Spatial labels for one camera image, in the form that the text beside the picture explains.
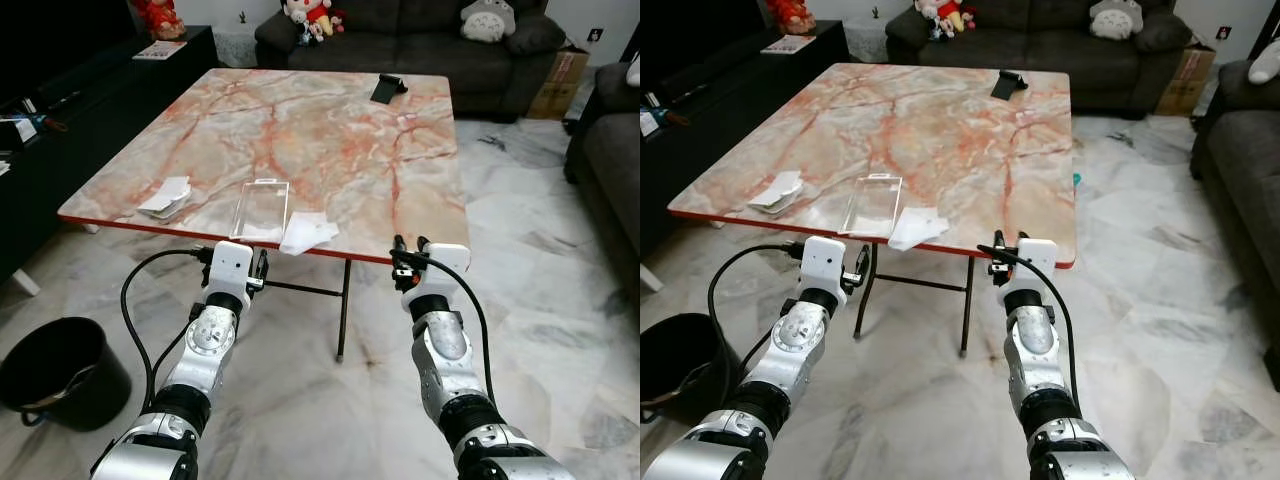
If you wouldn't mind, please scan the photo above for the black phone stand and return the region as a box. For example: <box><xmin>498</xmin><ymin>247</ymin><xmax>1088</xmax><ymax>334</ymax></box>
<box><xmin>990</xmin><ymin>69</ymin><xmax>1030</xmax><ymax>102</ymax></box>
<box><xmin>368</xmin><ymin>73</ymin><xmax>410</xmax><ymax>105</ymax></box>

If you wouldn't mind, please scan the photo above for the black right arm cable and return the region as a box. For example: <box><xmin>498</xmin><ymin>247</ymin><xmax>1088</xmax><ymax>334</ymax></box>
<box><xmin>978</xmin><ymin>244</ymin><xmax>1078</xmax><ymax>399</ymax></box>
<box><xmin>392</xmin><ymin>250</ymin><xmax>499</xmax><ymax>406</ymax></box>

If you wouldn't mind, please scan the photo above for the dark grey long sofa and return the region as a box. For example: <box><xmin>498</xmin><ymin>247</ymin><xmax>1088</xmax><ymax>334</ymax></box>
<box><xmin>884</xmin><ymin>0</ymin><xmax>1197</xmax><ymax>117</ymax></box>
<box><xmin>254</xmin><ymin>0</ymin><xmax>570</xmax><ymax>122</ymax></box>

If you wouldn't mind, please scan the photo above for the dark grey side sofa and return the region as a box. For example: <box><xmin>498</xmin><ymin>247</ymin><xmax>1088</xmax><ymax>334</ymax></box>
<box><xmin>563</xmin><ymin>62</ymin><xmax>641</xmax><ymax>293</ymax></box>
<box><xmin>1189</xmin><ymin>60</ymin><xmax>1280</xmax><ymax>393</ymax></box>

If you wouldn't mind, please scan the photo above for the red white doll plush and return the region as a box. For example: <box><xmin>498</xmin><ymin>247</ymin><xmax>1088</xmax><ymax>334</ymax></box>
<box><xmin>282</xmin><ymin>0</ymin><xmax>347</xmax><ymax>44</ymax></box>
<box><xmin>914</xmin><ymin>0</ymin><xmax>977</xmax><ymax>42</ymax></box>

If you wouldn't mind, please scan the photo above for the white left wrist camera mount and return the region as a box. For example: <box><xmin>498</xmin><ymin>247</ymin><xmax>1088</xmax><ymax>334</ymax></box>
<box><xmin>800</xmin><ymin>236</ymin><xmax>849</xmax><ymax>293</ymax></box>
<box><xmin>205</xmin><ymin>241</ymin><xmax>256</xmax><ymax>296</ymax></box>

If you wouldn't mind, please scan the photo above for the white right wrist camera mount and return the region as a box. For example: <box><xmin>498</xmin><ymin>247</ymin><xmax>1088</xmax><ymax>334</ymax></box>
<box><xmin>1020</xmin><ymin>238</ymin><xmax>1060</xmax><ymax>277</ymax></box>
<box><xmin>428</xmin><ymin>243</ymin><xmax>472</xmax><ymax>277</ymax></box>

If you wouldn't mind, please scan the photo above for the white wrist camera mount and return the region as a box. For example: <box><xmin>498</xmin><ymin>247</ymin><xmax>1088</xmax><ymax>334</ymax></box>
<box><xmin>800</xmin><ymin>236</ymin><xmax>849</xmax><ymax>293</ymax></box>
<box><xmin>428</xmin><ymin>243</ymin><xmax>472</xmax><ymax>277</ymax></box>
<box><xmin>205</xmin><ymin>241</ymin><xmax>256</xmax><ymax>296</ymax></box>
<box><xmin>1020</xmin><ymin>238</ymin><xmax>1060</xmax><ymax>277</ymax></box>

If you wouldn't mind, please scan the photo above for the dark grey cushion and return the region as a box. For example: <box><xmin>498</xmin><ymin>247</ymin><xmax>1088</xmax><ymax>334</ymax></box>
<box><xmin>1134</xmin><ymin>11</ymin><xmax>1195</xmax><ymax>54</ymax></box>
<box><xmin>504</xmin><ymin>14</ymin><xmax>569</xmax><ymax>57</ymax></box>

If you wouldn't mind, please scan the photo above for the folded white paper piece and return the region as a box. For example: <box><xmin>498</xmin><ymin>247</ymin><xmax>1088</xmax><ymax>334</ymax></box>
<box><xmin>137</xmin><ymin>176</ymin><xmax>195</xmax><ymax>220</ymax></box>
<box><xmin>747</xmin><ymin>170</ymin><xmax>807</xmax><ymax>215</ymax></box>

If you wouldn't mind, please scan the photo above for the grey white Totoro plush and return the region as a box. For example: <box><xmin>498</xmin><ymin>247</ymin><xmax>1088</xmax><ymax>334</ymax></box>
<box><xmin>459</xmin><ymin>0</ymin><xmax>518</xmax><ymax>45</ymax></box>
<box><xmin>1087</xmin><ymin>0</ymin><xmax>1145</xmax><ymax>42</ymax></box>

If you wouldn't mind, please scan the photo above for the red ornament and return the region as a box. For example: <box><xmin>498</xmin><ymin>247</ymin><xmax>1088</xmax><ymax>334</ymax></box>
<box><xmin>764</xmin><ymin>0</ymin><xmax>817</xmax><ymax>37</ymax></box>
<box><xmin>129</xmin><ymin>0</ymin><xmax>188</xmax><ymax>42</ymax></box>

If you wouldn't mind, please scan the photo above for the black metal table frame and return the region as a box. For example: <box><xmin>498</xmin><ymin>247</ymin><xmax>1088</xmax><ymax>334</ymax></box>
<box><xmin>854</xmin><ymin>240</ymin><xmax>977</xmax><ymax>359</ymax></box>
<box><xmin>262</xmin><ymin>255</ymin><xmax>354</xmax><ymax>364</ymax></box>

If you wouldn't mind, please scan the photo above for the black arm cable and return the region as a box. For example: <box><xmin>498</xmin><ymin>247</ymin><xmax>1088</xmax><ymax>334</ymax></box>
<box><xmin>119</xmin><ymin>247</ymin><xmax>217</xmax><ymax>413</ymax></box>
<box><xmin>978</xmin><ymin>244</ymin><xmax>1078</xmax><ymax>399</ymax></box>
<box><xmin>392</xmin><ymin>250</ymin><xmax>499</xmax><ymax>406</ymax></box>
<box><xmin>706</xmin><ymin>242</ymin><xmax>804</xmax><ymax>406</ymax></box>

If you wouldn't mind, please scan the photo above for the brown cardboard box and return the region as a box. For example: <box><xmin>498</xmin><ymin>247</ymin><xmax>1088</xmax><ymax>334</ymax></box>
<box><xmin>1154</xmin><ymin>44</ymin><xmax>1219</xmax><ymax>117</ymax></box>
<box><xmin>526</xmin><ymin>44</ymin><xmax>592</xmax><ymax>122</ymax></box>

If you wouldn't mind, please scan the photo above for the black low cabinet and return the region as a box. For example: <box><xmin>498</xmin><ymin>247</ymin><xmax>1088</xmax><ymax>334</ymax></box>
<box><xmin>640</xmin><ymin>19</ymin><xmax>852</xmax><ymax>293</ymax></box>
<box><xmin>0</xmin><ymin>24</ymin><xmax>220</xmax><ymax>298</ymax></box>

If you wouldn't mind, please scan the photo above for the crumpled white tissue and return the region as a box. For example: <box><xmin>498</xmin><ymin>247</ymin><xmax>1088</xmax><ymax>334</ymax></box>
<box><xmin>886</xmin><ymin>206</ymin><xmax>952</xmax><ymax>253</ymax></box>
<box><xmin>277</xmin><ymin>210</ymin><xmax>342</xmax><ymax>257</ymax></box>

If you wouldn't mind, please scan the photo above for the black round rubbish bin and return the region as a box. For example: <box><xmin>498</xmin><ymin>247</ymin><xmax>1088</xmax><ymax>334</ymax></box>
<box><xmin>0</xmin><ymin>316</ymin><xmax>134</xmax><ymax>434</ymax></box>
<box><xmin>640</xmin><ymin>312</ymin><xmax>738</xmax><ymax>427</ymax></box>

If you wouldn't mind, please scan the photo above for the clear plastic package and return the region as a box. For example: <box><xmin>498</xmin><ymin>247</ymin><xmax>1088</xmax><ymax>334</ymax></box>
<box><xmin>231</xmin><ymin>178</ymin><xmax>292</xmax><ymax>242</ymax></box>
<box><xmin>839</xmin><ymin>173</ymin><xmax>905</xmax><ymax>238</ymax></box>

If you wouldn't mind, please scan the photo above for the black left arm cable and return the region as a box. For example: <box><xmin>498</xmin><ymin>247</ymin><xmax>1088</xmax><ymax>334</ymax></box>
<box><xmin>119</xmin><ymin>247</ymin><xmax>217</xmax><ymax>413</ymax></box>
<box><xmin>706</xmin><ymin>242</ymin><xmax>804</xmax><ymax>406</ymax></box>

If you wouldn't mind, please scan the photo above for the white red booklet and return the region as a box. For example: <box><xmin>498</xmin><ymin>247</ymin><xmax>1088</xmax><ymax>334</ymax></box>
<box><xmin>761</xmin><ymin>34</ymin><xmax>819</xmax><ymax>56</ymax></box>
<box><xmin>132</xmin><ymin>39</ymin><xmax>189</xmax><ymax>62</ymax></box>

